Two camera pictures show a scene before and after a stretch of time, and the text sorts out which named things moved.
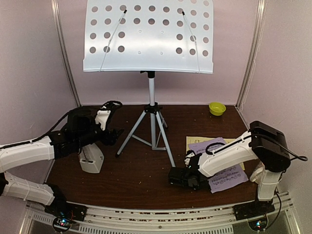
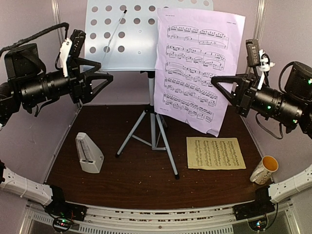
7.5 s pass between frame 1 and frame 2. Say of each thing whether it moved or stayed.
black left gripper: moved
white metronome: stayed
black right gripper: moved
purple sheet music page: moved
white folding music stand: stayed
